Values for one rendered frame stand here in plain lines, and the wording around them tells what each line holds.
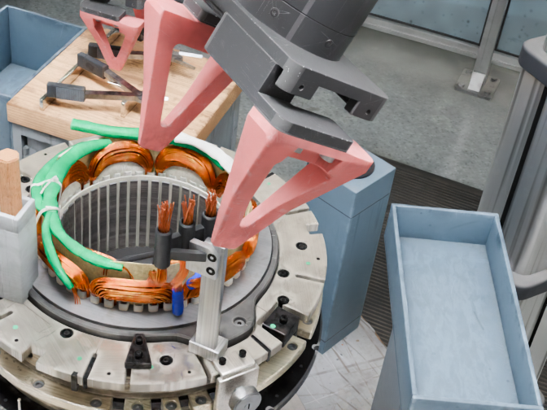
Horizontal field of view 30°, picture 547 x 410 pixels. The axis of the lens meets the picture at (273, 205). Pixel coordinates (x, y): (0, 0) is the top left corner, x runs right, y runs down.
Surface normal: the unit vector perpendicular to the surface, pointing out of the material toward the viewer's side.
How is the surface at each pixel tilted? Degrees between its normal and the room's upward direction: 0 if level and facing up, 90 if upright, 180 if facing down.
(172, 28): 87
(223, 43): 61
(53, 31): 90
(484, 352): 0
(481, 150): 0
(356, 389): 0
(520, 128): 90
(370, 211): 90
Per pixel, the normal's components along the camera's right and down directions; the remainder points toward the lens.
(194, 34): 0.53, 0.55
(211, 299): -0.41, 0.55
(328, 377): 0.11, -0.77
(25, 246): 0.95, 0.27
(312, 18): 0.12, 0.45
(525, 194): -0.86, 0.25
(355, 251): 0.73, 0.50
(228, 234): 0.40, 0.73
